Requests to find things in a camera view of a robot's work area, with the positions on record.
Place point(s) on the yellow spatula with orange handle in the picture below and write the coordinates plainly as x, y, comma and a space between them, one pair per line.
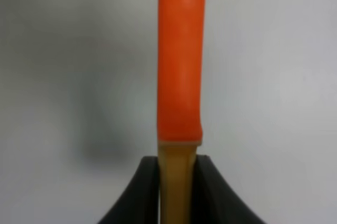
179, 128

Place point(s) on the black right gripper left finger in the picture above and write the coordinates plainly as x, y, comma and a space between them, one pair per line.
139, 202

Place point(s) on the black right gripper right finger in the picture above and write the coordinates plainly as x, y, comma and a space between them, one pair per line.
213, 200

